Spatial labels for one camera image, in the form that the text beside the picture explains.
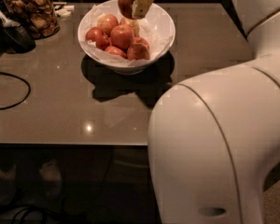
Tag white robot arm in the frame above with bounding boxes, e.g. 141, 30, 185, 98
147, 0, 280, 224

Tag yellowish apple at back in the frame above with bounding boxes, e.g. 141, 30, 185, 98
119, 17, 140, 36

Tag small red apple behind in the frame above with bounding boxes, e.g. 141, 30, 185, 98
133, 36, 149, 49

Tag small red apple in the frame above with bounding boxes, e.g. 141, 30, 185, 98
96, 36, 110, 50
133, 36, 149, 49

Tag large red apple centre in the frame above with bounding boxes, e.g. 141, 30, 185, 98
110, 24, 134, 49

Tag white ceramic bowl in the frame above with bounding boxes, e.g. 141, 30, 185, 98
77, 0, 176, 77

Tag small red apple left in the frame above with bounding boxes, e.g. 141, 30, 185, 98
96, 36, 110, 50

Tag white items on table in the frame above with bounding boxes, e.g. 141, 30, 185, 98
54, 5, 75, 18

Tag glass jar of dried chips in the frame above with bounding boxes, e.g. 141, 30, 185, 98
4, 0, 60, 39

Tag black round appliance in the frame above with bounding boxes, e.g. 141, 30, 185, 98
3, 25, 35, 53

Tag right white shoe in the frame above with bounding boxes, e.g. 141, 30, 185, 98
39, 160, 63, 200

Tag white shoe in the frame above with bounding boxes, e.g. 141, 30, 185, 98
39, 160, 63, 200
0, 165, 17, 206

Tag left white shoe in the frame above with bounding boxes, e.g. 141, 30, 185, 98
0, 165, 17, 206

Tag white spoon handle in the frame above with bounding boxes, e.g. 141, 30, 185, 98
0, 10, 20, 28

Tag black cable on table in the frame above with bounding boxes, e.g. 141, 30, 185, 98
0, 71, 33, 111

